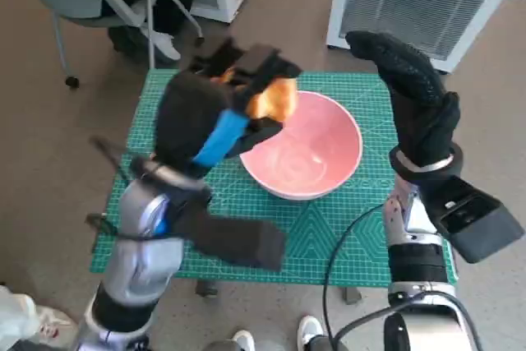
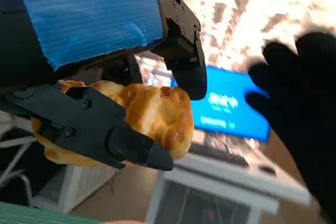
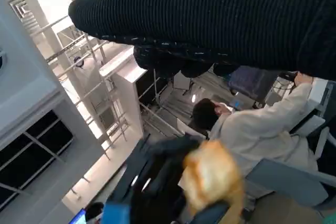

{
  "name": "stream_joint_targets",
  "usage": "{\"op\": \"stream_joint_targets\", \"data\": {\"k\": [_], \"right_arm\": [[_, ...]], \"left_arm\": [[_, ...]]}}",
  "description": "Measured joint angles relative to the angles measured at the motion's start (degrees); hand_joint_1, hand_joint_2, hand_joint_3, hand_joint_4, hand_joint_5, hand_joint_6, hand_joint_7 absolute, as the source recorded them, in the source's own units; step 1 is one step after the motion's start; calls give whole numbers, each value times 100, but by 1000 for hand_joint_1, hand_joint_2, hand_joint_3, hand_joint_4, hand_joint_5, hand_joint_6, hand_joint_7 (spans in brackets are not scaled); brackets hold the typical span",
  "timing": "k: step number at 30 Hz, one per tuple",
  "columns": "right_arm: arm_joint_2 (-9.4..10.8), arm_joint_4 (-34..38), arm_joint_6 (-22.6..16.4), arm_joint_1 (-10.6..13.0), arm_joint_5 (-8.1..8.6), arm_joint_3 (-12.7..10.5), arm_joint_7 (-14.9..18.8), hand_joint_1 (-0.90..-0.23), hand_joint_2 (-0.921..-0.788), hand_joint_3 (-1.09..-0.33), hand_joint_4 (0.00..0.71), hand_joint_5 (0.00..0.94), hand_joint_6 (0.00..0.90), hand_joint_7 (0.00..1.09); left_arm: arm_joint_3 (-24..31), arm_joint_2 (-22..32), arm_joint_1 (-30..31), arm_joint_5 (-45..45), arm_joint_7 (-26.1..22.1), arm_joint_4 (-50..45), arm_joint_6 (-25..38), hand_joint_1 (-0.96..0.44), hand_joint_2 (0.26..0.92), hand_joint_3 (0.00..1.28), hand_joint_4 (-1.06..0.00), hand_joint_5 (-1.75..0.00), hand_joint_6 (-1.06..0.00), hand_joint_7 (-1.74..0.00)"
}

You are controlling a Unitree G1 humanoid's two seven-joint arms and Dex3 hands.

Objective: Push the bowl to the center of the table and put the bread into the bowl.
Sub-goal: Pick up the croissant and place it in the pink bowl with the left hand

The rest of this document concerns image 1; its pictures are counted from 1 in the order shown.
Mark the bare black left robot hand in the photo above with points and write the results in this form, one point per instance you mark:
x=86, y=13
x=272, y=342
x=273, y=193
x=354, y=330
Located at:
x=185, y=121

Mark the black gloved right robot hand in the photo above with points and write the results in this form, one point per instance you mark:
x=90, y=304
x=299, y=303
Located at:
x=423, y=112

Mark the striped orange bread loaf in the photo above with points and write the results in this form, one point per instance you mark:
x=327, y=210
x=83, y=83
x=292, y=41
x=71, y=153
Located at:
x=275, y=100

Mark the pink bowl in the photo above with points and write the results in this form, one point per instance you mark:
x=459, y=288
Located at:
x=312, y=149

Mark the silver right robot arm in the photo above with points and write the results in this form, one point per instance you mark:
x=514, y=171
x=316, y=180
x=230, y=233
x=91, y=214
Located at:
x=415, y=256

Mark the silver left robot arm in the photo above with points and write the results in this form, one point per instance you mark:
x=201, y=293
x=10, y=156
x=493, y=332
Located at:
x=139, y=256

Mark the large white grille cabinet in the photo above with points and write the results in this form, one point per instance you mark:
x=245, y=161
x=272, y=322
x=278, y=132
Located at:
x=411, y=10

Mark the green cutting mat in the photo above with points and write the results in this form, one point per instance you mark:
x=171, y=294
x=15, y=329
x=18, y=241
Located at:
x=328, y=223

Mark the grey table caster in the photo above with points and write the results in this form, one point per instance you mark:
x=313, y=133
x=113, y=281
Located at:
x=206, y=287
x=353, y=294

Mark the person's white shoe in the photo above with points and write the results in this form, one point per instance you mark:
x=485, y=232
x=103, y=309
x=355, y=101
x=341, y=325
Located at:
x=244, y=340
x=309, y=328

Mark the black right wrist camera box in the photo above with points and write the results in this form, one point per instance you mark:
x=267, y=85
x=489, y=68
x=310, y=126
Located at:
x=476, y=219

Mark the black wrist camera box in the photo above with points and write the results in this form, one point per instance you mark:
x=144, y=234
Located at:
x=242, y=244
x=476, y=219

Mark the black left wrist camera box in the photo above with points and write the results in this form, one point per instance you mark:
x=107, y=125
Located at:
x=242, y=244

